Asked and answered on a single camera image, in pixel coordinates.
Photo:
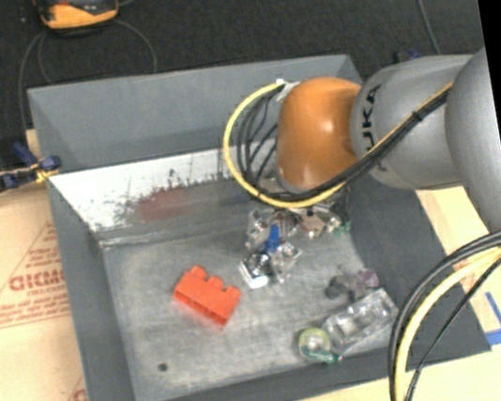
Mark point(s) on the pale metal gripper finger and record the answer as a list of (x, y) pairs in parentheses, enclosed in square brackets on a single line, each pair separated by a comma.
[(287, 257), (257, 228)]

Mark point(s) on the blue and white shiny object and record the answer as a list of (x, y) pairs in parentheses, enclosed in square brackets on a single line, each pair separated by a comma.
[(256, 271)]

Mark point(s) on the purple and grey toy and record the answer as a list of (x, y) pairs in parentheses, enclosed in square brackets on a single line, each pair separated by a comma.
[(350, 284)]

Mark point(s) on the orange toy brick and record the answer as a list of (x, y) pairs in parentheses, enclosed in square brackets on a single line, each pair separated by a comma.
[(207, 296)]

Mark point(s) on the clear plastic box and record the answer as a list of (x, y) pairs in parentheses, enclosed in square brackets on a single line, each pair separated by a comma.
[(361, 321)]

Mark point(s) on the grey metal bin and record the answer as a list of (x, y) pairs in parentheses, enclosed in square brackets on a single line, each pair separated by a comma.
[(158, 277)]

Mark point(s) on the brown cardboard board red print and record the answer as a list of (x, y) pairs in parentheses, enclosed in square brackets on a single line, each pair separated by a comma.
[(18, 291)]

